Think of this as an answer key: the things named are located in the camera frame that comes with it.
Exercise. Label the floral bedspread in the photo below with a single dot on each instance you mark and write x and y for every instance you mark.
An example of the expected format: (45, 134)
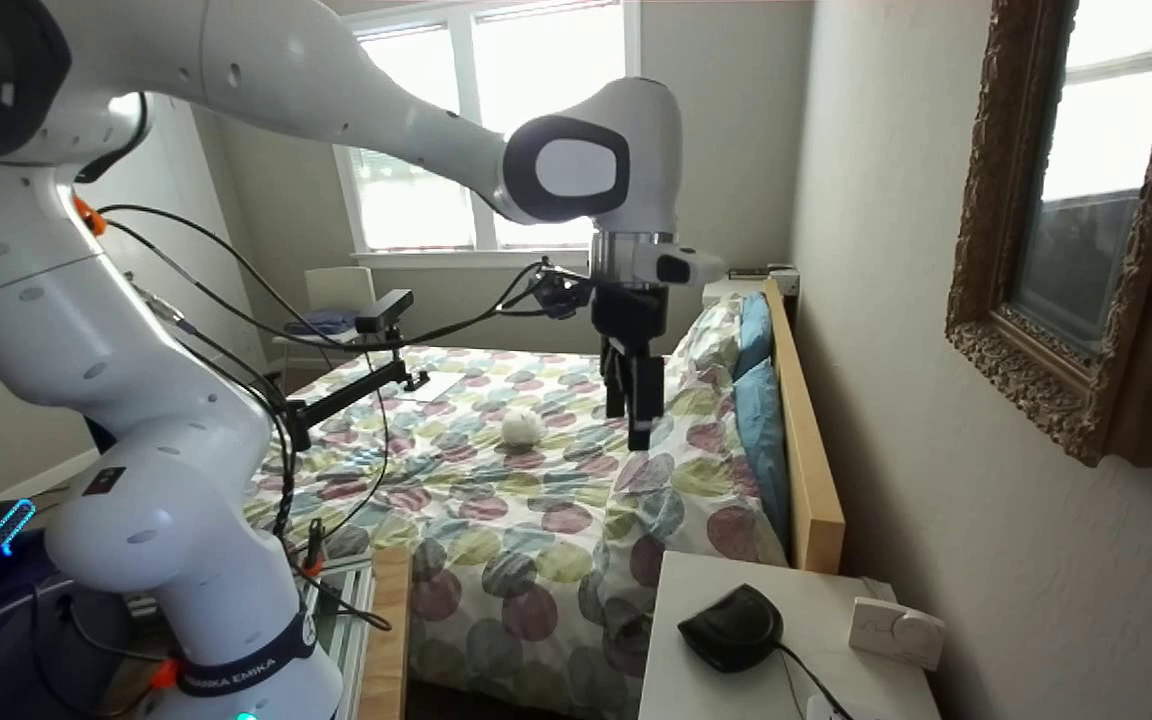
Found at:
(711, 514)

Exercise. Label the black rounded button device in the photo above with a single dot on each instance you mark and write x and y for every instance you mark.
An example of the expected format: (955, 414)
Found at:
(729, 624)

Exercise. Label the white nightstand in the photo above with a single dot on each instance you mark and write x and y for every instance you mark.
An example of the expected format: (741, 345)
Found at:
(762, 692)

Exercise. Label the bright window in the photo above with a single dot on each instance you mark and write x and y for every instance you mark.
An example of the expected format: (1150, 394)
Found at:
(431, 203)

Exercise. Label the wooden footboard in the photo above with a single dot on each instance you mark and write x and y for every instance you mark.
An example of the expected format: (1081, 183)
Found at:
(391, 642)

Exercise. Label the blue pillow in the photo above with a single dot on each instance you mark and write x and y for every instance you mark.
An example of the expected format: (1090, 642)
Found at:
(753, 335)
(762, 443)

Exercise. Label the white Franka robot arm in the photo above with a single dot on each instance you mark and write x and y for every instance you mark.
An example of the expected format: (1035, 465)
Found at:
(69, 335)

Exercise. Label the bed with floral blanket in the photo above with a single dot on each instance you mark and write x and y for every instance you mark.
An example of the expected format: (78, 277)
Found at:
(520, 533)

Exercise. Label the small white ball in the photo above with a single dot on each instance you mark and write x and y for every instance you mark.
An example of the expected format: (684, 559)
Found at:
(520, 431)

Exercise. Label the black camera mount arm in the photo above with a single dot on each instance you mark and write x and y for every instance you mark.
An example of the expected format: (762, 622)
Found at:
(350, 394)

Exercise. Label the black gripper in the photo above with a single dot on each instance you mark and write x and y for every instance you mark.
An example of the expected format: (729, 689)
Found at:
(629, 318)

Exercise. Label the black stereo camera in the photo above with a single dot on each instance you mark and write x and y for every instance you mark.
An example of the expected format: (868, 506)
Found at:
(384, 308)

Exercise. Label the flat white box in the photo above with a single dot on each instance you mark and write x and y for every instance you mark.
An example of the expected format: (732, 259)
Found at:
(899, 634)

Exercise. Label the floral patterned pillow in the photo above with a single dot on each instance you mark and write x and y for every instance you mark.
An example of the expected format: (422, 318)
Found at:
(705, 348)

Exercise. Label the gold framed painting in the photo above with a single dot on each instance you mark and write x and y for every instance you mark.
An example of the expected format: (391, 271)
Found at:
(1140, 335)

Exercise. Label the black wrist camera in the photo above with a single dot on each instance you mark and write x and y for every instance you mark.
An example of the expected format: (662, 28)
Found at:
(563, 292)

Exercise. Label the wooden headboard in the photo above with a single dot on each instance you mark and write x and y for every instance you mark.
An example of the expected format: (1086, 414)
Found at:
(807, 453)

